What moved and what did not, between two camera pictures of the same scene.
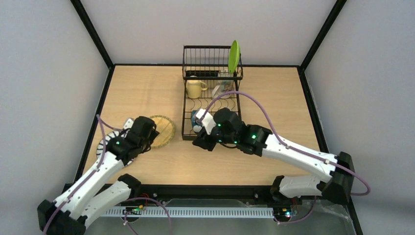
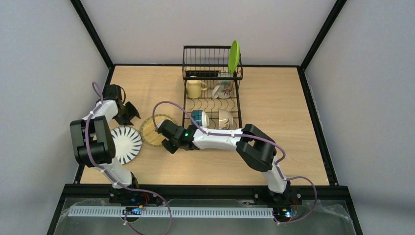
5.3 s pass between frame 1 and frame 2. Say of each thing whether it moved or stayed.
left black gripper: moved
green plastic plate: stayed
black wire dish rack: stayed
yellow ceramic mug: stayed
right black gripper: moved
